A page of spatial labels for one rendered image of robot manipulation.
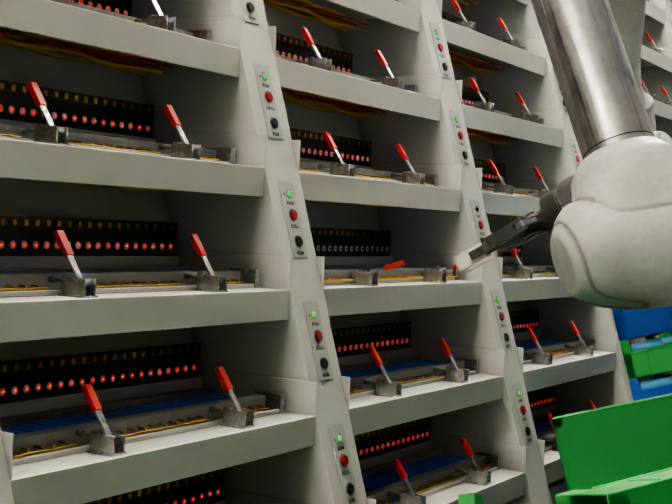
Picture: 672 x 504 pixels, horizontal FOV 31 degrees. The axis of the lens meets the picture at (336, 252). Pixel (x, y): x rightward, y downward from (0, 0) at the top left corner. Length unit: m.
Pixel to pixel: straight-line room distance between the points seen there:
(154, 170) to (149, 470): 0.41
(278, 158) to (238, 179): 0.12
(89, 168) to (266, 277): 0.41
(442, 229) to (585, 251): 0.96
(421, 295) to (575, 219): 0.68
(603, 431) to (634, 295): 0.83
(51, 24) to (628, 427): 1.34
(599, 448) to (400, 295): 0.52
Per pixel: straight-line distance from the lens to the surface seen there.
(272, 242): 1.83
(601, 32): 1.70
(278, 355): 1.83
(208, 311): 1.65
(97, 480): 1.44
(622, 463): 2.37
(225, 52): 1.86
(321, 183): 1.98
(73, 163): 1.52
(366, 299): 2.02
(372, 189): 2.13
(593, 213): 1.55
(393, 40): 2.56
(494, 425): 2.44
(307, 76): 2.05
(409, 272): 2.27
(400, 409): 2.04
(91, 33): 1.64
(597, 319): 3.09
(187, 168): 1.69
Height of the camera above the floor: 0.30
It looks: 7 degrees up
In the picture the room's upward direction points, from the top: 12 degrees counter-clockwise
